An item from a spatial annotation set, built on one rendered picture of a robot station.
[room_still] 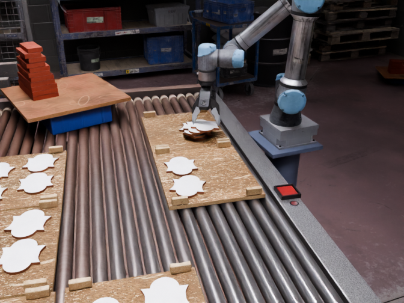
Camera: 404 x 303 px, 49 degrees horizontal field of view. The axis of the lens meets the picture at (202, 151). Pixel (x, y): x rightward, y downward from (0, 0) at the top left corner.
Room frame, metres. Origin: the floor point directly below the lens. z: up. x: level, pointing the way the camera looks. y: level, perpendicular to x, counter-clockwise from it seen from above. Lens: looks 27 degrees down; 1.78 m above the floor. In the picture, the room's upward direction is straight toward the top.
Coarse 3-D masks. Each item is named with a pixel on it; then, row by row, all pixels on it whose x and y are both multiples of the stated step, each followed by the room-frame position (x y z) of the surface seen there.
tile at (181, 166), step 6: (168, 162) 1.54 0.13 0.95; (174, 162) 1.54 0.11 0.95; (180, 162) 1.54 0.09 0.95; (186, 162) 1.54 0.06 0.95; (192, 162) 1.54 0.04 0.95; (168, 168) 1.49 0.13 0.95; (174, 168) 1.49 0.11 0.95; (180, 168) 1.49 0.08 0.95; (186, 168) 1.49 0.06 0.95; (192, 168) 1.50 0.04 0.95; (174, 174) 1.46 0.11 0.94; (180, 174) 1.45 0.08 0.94; (186, 174) 1.46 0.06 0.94
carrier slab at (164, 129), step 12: (144, 120) 2.00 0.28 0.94; (156, 120) 2.00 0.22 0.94; (168, 120) 2.00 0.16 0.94; (180, 120) 2.00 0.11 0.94; (156, 132) 1.86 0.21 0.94; (168, 132) 1.86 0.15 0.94; (180, 132) 1.86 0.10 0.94; (216, 132) 1.86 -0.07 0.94; (156, 144) 1.73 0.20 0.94; (168, 144) 1.73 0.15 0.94; (180, 144) 1.73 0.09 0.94; (192, 144) 1.73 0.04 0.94; (204, 144) 1.73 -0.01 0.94
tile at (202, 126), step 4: (196, 120) 1.85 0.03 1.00; (196, 124) 1.80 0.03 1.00; (200, 124) 1.80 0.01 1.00; (204, 124) 1.80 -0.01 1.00; (208, 124) 1.80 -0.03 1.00; (212, 124) 1.80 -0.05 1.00; (216, 124) 1.80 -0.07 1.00; (192, 128) 1.78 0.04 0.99; (196, 128) 1.77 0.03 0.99; (200, 128) 1.76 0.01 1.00; (204, 128) 1.76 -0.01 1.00; (208, 128) 1.76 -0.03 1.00; (212, 128) 1.76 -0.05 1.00; (216, 128) 1.77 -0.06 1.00; (204, 132) 1.74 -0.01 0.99
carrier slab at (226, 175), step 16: (160, 160) 1.58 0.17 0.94; (208, 160) 1.58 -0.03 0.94; (224, 160) 1.58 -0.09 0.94; (240, 160) 1.58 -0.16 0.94; (160, 176) 1.45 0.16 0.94; (176, 176) 1.45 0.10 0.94; (208, 176) 1.45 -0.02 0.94; (224, 176) 1.45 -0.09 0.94; (240, 176) 1.45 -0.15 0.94; (208, 192) 1.34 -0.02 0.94; (224, 192) 1.34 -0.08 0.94; (240, 192) 1.34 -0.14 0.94; (176, 208) 1.25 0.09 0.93
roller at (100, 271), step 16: (96, 128) 1.95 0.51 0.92; (96, 144) 1.77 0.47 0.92; (96, 160) 1.62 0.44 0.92; (96, 176) 1.48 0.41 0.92; (96, 192) 1.36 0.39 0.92; (96, 208) 1.26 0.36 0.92; (96, 224) 1.17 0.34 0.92; (96, 240) 1.09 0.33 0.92; (96, 256) 1.01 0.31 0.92; (96, 272) 0.95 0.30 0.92
